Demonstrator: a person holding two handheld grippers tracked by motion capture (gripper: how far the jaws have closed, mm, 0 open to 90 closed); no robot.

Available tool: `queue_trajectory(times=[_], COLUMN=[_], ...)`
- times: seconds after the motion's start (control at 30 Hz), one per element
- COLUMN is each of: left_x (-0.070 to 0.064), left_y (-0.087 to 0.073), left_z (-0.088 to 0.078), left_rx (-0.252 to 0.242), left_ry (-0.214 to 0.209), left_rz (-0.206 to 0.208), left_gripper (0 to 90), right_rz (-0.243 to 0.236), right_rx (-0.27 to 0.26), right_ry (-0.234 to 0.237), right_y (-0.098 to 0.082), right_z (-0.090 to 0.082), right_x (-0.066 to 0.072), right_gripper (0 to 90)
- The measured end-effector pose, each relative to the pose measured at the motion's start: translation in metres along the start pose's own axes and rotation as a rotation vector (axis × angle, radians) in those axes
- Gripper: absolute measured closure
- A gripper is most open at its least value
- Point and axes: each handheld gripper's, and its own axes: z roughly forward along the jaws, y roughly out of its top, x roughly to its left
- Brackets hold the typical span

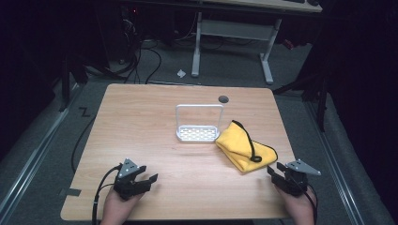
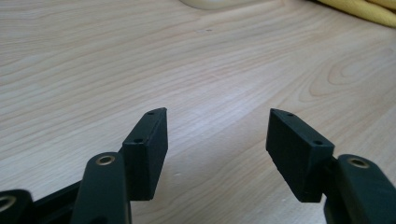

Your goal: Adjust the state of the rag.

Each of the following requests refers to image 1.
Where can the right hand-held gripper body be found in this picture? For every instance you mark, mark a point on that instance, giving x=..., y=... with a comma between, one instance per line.
x=295, y=182

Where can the grey tape strip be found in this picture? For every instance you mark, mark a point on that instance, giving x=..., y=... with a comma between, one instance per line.
x=73, y=192

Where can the person's right hand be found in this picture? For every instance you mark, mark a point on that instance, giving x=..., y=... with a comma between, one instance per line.
x=298, y=210

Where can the white paper scrap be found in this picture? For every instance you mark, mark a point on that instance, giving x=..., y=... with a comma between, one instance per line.
x=181, y=73

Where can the white plastic rack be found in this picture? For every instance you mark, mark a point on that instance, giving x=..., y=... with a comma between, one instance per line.
x=197, y=134

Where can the person's left hand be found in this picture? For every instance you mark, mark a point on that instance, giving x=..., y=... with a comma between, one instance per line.
x=117, y=210

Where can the dark round table grommet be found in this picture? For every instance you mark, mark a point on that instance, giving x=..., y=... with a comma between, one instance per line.
x=223, y=99

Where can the yellow towel with black trim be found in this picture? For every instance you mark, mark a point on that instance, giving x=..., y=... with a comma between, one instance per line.
x=237, y=146

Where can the black keyboard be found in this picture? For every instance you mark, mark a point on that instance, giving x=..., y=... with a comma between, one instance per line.
x=294, y=1

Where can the metal floor rail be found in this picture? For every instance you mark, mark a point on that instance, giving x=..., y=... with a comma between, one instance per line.
x=336, y=162
x=34, y=153

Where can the light desk with white frame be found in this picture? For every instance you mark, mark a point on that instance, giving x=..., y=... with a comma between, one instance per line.
x=237, y=29

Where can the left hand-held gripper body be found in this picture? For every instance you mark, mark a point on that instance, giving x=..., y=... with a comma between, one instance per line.
x=125, y=184

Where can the black metal stand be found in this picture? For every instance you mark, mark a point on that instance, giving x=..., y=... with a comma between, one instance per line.
x=64, y=84
x=320, y=103

